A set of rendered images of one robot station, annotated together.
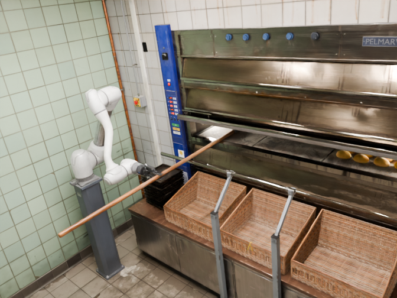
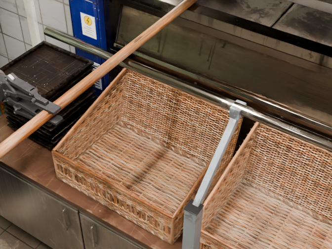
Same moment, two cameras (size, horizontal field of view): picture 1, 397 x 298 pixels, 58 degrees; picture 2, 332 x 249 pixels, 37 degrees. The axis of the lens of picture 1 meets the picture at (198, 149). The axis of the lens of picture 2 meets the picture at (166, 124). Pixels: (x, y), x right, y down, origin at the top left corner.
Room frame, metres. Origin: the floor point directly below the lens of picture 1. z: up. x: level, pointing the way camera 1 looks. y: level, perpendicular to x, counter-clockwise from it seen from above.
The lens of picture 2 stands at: (1.25, 0.20, 2.05)
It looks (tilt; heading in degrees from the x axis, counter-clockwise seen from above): 42 degrees down; 349
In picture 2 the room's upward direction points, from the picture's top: 1 degrees clockwise
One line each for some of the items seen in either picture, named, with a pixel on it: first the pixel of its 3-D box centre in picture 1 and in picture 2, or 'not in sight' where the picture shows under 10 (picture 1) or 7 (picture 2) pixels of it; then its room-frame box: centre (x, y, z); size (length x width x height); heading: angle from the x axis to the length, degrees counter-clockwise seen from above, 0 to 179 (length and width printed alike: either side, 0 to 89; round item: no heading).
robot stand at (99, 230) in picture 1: (98, 227); not in sight; (2.74, 1.00, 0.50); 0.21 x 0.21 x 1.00; 44
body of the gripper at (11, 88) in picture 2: (144, 171); (7, 90); (2.39, 0.42, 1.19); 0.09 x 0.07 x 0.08; 46
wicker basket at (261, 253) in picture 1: (266, 226); (296, 218); (2.16, -0.43, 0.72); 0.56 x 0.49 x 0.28; 45
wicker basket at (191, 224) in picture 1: (205, 203); (147, 146); (2.57, 0.00, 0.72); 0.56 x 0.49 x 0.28; 45
